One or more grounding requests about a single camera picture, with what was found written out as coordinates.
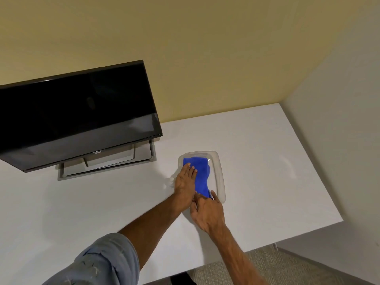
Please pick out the person's right hand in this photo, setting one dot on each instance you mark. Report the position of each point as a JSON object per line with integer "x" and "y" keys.
{"x": 209, "y": 215}

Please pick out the person's left hand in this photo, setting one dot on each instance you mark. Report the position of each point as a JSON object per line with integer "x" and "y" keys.
{"x": 184, "y": 186}

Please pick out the person's right thumb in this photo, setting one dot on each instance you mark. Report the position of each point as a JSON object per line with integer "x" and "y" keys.
{"x": 193, "y": 209}

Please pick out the person's left fingers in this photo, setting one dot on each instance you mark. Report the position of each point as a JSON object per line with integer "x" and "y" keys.
{"x": 190, "y": 171}

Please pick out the blue cloth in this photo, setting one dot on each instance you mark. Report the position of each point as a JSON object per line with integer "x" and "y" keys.
{"x": 202, "y": 175}

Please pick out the person's left forearm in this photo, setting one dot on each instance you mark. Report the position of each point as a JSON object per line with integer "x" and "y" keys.
{"x": 154, "y": 225}

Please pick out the person's right forearm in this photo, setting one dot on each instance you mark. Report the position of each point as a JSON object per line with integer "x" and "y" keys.
{"x": 237, "y": 258}

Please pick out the clear plastic container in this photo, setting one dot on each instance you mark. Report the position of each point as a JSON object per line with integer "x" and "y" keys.
{"x": 219, "y": 175}

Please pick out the silver monitor stand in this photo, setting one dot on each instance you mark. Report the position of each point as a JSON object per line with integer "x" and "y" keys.
{"x": 118, "y": 163}

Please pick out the grey-blue shirt sleeve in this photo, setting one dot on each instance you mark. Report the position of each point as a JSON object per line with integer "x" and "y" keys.
{"x": 101, "y": 264}

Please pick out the black computer monitor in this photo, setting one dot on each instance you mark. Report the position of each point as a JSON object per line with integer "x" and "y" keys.
{"x": 74, "y": 115}

